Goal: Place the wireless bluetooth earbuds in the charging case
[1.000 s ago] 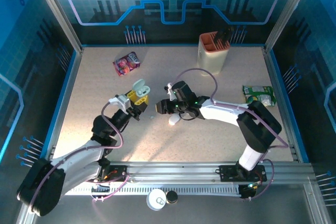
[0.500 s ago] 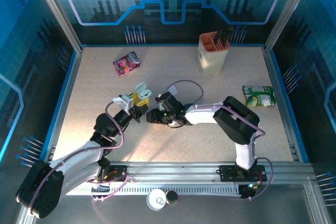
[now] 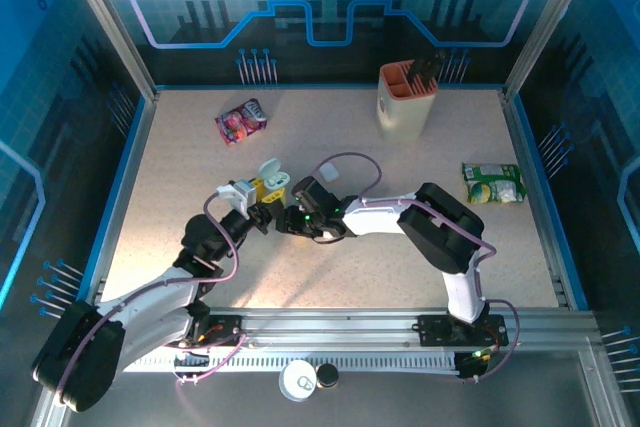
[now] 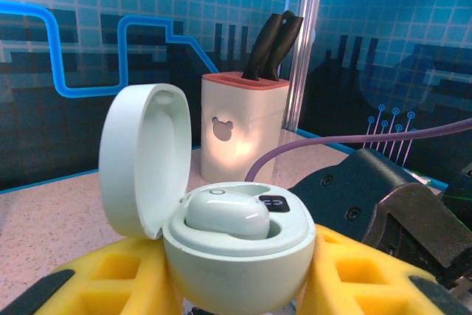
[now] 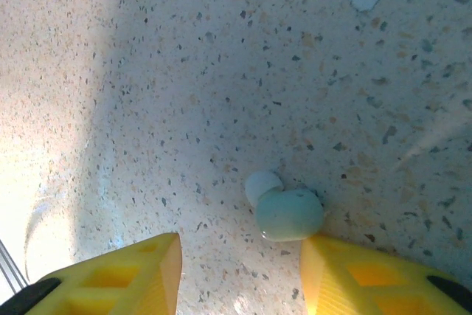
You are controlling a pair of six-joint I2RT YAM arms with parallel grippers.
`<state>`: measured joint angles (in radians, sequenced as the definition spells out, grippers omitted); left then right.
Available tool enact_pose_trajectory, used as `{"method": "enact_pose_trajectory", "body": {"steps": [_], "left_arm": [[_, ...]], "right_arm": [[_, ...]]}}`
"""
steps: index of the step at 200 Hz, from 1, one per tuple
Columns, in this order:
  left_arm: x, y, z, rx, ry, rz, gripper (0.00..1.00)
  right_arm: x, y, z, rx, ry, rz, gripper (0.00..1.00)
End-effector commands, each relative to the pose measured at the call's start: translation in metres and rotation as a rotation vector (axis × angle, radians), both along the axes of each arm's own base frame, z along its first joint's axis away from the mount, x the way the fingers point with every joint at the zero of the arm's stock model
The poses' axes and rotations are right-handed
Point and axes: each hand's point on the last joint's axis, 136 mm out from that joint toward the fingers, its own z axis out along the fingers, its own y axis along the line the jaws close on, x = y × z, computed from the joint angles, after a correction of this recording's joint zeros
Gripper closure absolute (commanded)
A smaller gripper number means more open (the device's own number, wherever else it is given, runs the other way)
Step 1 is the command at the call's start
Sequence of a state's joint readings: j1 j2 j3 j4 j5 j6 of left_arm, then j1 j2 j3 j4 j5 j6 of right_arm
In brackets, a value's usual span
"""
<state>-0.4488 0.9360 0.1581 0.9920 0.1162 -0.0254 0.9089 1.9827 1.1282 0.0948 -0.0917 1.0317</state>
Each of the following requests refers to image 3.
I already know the green snack bag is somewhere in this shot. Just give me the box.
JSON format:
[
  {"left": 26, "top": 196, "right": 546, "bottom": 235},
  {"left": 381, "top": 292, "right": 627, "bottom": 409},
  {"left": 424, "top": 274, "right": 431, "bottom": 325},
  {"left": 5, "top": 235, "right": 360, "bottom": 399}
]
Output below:
[{"left": 461, "top": 161, "right": 528, "bottom": 206}]

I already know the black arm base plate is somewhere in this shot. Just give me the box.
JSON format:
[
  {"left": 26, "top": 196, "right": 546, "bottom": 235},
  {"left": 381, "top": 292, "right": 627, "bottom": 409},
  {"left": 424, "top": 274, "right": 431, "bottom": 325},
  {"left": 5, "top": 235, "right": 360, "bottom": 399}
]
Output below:
[
  {"left": 151, "top": 314, "right": 247, "bottom": 348},
  {"left": 416, "top": 314, "right": 510, "bottom": 348}
]

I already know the cream knife block orange rim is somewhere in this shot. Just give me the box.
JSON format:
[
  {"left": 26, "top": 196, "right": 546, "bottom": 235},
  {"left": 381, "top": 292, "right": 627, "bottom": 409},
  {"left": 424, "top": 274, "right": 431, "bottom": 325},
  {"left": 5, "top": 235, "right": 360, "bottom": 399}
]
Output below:
[{"left": 374, "top": 60, "right": 441, "bottom": 146}]

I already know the white round lid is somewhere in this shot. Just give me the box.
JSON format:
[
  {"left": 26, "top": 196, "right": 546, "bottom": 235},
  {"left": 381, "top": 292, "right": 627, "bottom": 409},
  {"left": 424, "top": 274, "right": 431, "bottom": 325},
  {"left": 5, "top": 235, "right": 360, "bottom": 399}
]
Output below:
[{"left": 278, "top": 359, "right": 319, "bottom": 403}]

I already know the slotted white cable duct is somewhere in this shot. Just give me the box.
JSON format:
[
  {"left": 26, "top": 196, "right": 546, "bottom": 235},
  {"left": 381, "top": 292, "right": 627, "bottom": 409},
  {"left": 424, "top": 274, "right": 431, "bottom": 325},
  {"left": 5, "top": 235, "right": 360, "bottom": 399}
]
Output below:
[{"left": 74, "top": 349, "right": 464, "bottom": 374}]

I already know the pink snack bag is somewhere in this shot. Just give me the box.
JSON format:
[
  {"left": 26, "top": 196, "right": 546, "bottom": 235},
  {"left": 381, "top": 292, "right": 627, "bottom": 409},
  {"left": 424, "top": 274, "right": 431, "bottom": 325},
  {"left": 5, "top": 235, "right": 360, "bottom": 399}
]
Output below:
[{"left": 214, "top": 98, "right": 270, "bottom": 147}]

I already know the large oval earbud charging case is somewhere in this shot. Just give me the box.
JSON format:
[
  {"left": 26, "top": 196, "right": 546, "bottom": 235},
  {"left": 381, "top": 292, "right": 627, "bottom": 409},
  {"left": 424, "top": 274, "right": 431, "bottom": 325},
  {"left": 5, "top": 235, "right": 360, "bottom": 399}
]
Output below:
[{"left": 257, "top": 158, "right": 293, "bottom": 190}]

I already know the black knife handle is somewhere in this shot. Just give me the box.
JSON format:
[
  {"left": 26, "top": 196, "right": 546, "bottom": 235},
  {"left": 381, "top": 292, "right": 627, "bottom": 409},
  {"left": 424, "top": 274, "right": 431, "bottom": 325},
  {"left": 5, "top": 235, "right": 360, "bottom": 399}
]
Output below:
[
  {"left": 422, "top": 49, "right": 445, "bottom": 82},
  {"left": 409, "top": 57, "right": 430, "bottom": 86}
]

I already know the black round cap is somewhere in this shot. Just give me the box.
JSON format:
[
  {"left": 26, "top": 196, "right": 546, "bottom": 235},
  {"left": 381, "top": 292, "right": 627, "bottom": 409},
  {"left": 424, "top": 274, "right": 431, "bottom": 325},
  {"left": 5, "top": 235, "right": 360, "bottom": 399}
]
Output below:
[{"left": 315, "top": 364, "right": 340, "bottom": 391}]

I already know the aluminium frame post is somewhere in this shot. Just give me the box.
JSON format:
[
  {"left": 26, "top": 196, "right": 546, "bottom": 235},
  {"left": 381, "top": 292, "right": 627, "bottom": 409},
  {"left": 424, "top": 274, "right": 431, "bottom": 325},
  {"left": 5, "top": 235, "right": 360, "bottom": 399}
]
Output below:
[
  {"left": 57, "top": 0, "right": 159, "bottom": 101},
  {"left": 502, "top": 0, "right": 599, "bottom": 98}
]

